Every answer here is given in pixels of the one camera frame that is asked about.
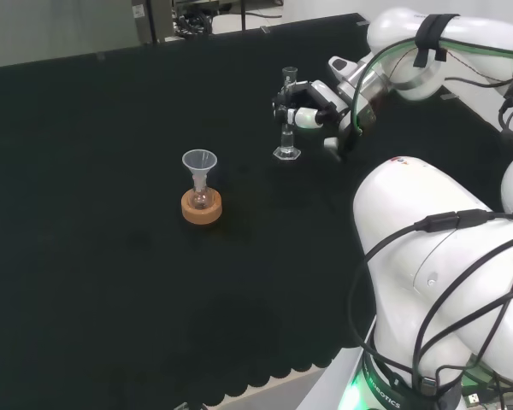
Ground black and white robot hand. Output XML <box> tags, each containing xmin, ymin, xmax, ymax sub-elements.
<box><xmin>271</xmin><ymin>56</ymin><xmax>380</xmax><ymax>162</ymax></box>

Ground clear glass graduated cylinder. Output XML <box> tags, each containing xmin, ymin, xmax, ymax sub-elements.
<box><xmin>272</xmin><ymin>66</ymin><xmax>303</xmax><ymax>162</ymax></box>

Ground clear plastic funnel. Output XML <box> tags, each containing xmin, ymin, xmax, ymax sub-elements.
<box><xmin>181</xmin><ymin>149</ymin><xmax>219</xmax><ymax>190</ymax></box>

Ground round-bottom glass flask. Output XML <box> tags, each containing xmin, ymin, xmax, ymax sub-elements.
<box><xmin>191</xmin><ymin>178</ymin><xmax>213</xmax><ymax>211</ymax></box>

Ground grey metal cabinet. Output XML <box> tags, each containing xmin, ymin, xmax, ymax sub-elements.
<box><xmin>130</xmin><ymin>0</ymin><xmax>174</xmax><ymax>45</ymax></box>

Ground black cloth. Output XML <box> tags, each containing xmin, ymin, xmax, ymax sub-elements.
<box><xmin>0</xmin><ymin>12</ymin><xmax>513</xmax><ymax>407</ymax></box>

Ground cork ring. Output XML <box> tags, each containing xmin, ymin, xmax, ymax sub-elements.
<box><xmin>180</xmin><ymin>186</ymin><xmax>224</xmax><ymax>226</ymax></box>

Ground black cable bundle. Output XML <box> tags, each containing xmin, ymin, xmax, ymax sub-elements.
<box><xmin>172</xmin><ymin>9</ymin><xmax>215</xmax><ymax>38</ymax></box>

